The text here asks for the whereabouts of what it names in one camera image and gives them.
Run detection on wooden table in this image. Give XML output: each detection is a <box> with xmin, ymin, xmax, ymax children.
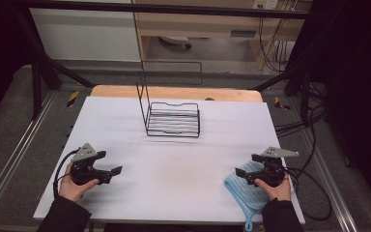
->
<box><xmin>90</xmin><ymin>84</ymin><xmax>264</xmax><ymax>103</ymax></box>

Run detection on person's right hand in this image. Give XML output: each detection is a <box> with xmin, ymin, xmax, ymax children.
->
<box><xmin>254</xmin><ymin>175</ymin><xmax>293</xmax><ymax>203</ymax></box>

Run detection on bundle of black floor cables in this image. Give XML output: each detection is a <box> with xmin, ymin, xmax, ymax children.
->
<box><xmin>273</xmin><ymin>81</ymin><xmax>327</xmax><ymax>138</ymax></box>

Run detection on black wire rack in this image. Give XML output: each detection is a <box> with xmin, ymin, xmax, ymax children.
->
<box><xmin>135</xmin><ymin>60</ymin><xmax>204</xmax><ymax>138</ymax></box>

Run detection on white foam board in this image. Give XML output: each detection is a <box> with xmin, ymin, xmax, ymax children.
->
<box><xmin>33</xmin><ymin>96</ymin><xmax>306</xmax><ymax>225</ymax></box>

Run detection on yellow black hazard tape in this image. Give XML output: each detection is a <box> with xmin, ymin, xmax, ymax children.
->
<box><xmin>273</xmin><ymin>96</ymin><xmax>291</xmax><ymax>111</ymax></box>
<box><xmin>66</xmin><ymin>90</ymin><xmax>80</xmax><ymax>108</ymax></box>

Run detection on black metal frame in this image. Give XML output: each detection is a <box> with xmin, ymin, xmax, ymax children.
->
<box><xmin>11</xmin><ymin>0</ymin><xmax>323</xmax><ymax>121</ymax></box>

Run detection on white cabinet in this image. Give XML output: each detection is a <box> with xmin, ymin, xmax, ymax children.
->
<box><xmin>29</xmin><ymin>8</ymin><xmax>142</xmax><ymax>63</ymax></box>

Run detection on aluminium floor rail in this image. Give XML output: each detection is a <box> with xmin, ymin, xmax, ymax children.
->
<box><xmin>0</xmin><ymin>91</ymin><xmax>58</xmax><ymax>220</ymax></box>
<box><xmin>301</xmin><ymin>128</ymin><xmax>359</xmax><ymax>232</ymax></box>

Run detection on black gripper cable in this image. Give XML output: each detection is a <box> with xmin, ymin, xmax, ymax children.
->
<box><xmin>52</xmin><ymin>148</ymin><xmax>80</xmax><ymax>199</ymax></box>
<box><xmin>283</xmin><ymin>166</ymin><xmax>333</xmax><ymax>222</ymax></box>

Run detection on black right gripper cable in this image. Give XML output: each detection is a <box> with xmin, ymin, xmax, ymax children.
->
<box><xmin>283</xmin><ymin>166</ymin><xmax>333</xmax><ymax>222</ymax></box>

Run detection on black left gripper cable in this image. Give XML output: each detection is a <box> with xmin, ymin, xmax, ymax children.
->
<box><xmin>52</xmin><ymin>148</ymin><xmax>80</xmax><ymax>199</ymax></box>

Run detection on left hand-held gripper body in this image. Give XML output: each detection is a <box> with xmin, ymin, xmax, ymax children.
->
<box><xmin>70</xmin><ymin>142</ymin><xmax>113</xmax><ymax>187</ymax></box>

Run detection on person's left hand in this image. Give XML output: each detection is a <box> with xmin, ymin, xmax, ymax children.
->
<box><xmin>58</xmin><ymin>161</ymin><xmax>100</xmax><ymax>203</ymax></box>

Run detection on white power strip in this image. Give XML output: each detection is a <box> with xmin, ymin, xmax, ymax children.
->
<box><xmin>252</xmin><ymin>0</ymin><xmax>279</xmax><ymax>11</ymax></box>

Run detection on hanging yellow and black cables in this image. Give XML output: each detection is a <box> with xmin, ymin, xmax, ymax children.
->
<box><xmin>258</xmin><ymin>9</ymin><xmax>293</xmax><ymax>73</ymax></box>

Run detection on blue striped towel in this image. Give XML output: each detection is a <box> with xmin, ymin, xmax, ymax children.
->
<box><xmin>223</xmin><ymin>160</ymin><xmax>292</xmax><ymax>232</ymax></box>

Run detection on white device with black wheel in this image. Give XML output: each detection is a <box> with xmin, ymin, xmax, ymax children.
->
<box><xmin>157</xmin><ymin>35</ymin><xmax>193</xmax><ymax>50</ymax></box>

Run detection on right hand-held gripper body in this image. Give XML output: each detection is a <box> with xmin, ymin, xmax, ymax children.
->
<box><xmin>244</xmin><ymin>146</ymin><xmax>300</xmax><ymax>189</ymax></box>

